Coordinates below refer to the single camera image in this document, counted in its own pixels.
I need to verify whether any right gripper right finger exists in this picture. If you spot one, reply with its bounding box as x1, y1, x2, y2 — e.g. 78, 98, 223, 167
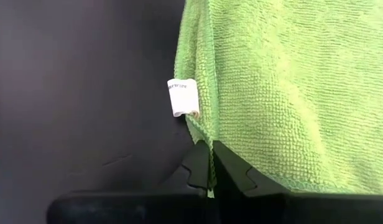
213, 139, 290, 197

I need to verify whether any green microfibre towel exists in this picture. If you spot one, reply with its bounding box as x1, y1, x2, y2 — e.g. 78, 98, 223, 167
173, 0, 383, 198

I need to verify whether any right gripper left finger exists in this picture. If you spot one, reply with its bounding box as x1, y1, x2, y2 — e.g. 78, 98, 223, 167
160, 140, 210, 196

